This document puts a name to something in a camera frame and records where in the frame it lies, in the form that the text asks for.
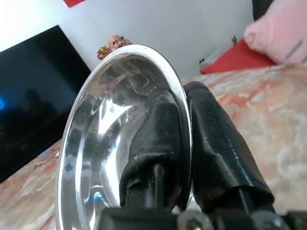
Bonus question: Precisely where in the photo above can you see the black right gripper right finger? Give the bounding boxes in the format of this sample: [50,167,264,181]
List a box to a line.
[183,81,275,213]

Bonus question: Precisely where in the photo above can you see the red flat cushion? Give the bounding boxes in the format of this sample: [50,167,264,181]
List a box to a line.
[200,38,276,75]

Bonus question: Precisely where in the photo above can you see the small white box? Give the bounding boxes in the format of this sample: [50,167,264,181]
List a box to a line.
[198,56,212,69]

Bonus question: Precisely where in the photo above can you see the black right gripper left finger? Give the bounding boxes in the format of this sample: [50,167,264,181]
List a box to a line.
[119,89,186,209]

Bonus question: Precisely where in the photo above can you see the brown laughing buddha figurine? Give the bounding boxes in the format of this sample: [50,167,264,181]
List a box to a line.
[96,34,133,61]

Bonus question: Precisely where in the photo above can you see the pink soft pillow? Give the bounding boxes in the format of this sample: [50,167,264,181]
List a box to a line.
[243,6,307,65]

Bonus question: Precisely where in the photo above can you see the shiny steel bowl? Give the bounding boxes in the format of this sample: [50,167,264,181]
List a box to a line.
[54,44,194,230]

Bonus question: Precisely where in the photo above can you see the dark cushion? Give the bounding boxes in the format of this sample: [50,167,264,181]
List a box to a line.
[251,0,273,22]

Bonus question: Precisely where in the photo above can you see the red wall hanging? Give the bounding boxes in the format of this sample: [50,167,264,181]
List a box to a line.
[62,0,83,9]

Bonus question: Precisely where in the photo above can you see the black flat screen television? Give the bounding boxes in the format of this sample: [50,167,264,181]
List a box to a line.
[0,24,92,184]

